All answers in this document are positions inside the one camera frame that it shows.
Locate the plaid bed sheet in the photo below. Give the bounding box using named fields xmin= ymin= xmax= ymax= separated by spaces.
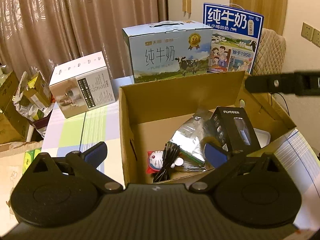
xmin=39 ymin=76 xmax=320 ymax=230

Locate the beige quilted chair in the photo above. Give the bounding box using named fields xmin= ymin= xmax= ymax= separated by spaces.
xmin=252 ymin=28 xmax=286 ymax=75

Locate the green tissue pack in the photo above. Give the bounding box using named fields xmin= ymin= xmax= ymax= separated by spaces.
xmin=22 ymin=148 xmax=41 ymax=174

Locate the black shaver box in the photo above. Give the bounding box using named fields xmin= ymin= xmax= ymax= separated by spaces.
xmin=210 ymin=107 xmax=260 ymax=154

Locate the black cable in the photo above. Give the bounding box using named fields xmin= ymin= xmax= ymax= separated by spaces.
xmin=152 ymin=142 xmax=181 ymax=183
xmin=272 ymin=92 xmax=291 ymax=117

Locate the trash bin with boxes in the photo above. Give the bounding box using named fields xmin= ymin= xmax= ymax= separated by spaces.
xmin=13 ymin=72 xmax=54 ymax=137

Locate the white square plastic container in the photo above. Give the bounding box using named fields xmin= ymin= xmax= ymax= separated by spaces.
xmin=254 ymin=128 xmax=271 ymax=148

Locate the wall socket pair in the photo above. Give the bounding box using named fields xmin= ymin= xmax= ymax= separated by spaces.
xmin=301 ymin=22 xmax=320 ymax=47

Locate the red Doraemon figurine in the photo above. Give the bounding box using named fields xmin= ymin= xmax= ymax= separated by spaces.
xmin=146 ymin=150 xmax=184 ymax=174

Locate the black cable by chair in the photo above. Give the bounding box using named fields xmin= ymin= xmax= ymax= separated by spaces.
xmin=272 ymin=92 xmax=291 ymax=117

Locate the light blue milk carton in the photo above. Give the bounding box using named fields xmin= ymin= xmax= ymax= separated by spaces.
xmin=123 ymin=21 xmax=213 ymax=83

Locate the silver foil pouch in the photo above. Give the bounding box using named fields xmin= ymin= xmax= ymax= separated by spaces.
xmin=170 ymin=109 xmax=214 ymax=172

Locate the brown curtain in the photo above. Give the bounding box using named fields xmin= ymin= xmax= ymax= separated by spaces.
xmin=1 ymin=0 xmax=168 ymax=80

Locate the dark blue milk carton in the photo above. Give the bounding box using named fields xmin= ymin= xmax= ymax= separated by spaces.
xmin=203 ymin=3 xmax=264 ymax=74

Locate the brown cardboard box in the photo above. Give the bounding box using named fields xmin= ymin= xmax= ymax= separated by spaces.
xmin=119 ymin=72 xmax=296 ymax=184

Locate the white appliance box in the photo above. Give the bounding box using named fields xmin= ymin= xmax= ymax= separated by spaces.
xmin=49 ymin=52 xmax=116 ymax=118

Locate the brown carton with white cutout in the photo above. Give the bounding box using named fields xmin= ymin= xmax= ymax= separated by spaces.
xmin=0 ymin=65 xmax=29 ymax=144

